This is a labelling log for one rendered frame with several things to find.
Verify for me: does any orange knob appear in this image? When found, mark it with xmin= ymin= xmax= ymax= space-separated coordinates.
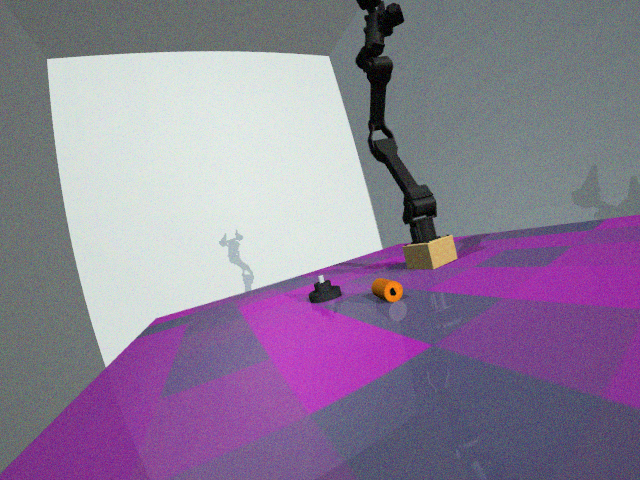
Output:
xmin=371 ymin=278 xmax=403 ymax=302

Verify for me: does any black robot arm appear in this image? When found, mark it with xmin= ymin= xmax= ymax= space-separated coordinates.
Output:
xmin=355 ymin=3 xmax=441 ymax=244

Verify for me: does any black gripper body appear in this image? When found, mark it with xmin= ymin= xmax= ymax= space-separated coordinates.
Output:
xmin=357 ymin=0 xmax=393 ymax=37

